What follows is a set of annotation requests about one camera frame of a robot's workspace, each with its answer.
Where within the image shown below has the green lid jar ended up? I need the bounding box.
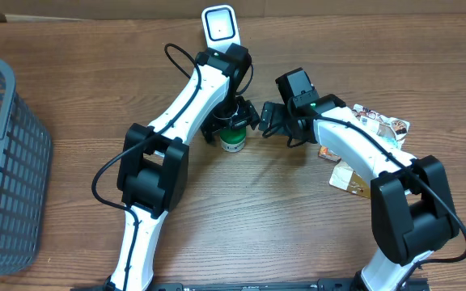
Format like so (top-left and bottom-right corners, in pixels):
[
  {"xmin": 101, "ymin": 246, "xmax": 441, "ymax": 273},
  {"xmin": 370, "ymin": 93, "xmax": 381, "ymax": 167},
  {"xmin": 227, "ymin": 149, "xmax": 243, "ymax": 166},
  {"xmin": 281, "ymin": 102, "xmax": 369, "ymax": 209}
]
[{"xmin": 219, "ymin": 128, "xmax": 247, "ymax": 153}]

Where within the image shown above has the orange Kleenex tissue pack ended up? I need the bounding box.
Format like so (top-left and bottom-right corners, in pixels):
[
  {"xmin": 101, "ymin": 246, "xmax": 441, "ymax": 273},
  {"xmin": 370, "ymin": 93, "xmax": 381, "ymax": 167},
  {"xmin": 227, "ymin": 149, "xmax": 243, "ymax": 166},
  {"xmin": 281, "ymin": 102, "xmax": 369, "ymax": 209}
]
[{"xmin": 318, "ymin": 146, "xmax": 341, "ymax": 162}]

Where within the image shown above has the brown snack pouch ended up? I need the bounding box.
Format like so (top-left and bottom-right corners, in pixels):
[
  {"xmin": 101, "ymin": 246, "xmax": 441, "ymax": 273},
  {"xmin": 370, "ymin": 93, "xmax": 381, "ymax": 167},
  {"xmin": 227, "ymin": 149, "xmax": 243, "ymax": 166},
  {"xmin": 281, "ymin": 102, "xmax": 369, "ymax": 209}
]
[{"xmin": 322, "ymin": 104, "xmax": 413, "ymax": 198}]

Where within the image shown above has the teal wet wipes pack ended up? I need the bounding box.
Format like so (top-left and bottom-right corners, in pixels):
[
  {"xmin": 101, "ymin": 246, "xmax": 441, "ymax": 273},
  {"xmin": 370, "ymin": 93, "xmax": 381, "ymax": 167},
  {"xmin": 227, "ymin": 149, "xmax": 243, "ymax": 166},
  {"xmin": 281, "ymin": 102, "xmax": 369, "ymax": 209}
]
[{"xmin": 380, "ymin": 135, "xmax": 405, "ymax": 150}]

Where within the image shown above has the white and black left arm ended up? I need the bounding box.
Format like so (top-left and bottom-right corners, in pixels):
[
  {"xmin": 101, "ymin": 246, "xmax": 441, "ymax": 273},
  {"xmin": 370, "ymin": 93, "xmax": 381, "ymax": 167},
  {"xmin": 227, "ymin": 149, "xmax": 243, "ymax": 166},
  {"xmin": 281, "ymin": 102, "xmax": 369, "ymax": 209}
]
[{"xmin": 103, "ymin": 44, "xmax": 260, "ymax": 290}]

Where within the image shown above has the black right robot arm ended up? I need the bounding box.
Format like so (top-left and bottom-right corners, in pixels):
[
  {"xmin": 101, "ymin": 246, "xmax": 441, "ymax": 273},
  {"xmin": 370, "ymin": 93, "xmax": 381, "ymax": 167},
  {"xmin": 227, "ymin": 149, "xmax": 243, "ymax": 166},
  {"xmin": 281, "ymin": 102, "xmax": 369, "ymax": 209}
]
[{"xmin": 259, "ymin": 68, "xmax": 463, "ymax": 290}]

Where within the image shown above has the white barcode scanner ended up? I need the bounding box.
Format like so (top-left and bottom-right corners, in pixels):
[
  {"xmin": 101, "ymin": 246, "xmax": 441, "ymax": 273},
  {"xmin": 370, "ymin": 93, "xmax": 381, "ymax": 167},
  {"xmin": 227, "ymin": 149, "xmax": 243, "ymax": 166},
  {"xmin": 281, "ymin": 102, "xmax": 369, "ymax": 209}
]
[{"xmin": 201, "ymin": 4, "xmax": 241, "ymax": 53}]

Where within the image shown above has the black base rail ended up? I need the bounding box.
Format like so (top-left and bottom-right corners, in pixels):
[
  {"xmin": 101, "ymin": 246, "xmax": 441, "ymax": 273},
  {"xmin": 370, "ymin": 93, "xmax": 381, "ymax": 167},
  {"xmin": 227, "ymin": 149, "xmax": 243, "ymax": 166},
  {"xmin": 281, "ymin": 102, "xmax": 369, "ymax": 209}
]
[{"xmin": 143, "ymin": 277, "xmax": 430, "ymax": 291}]

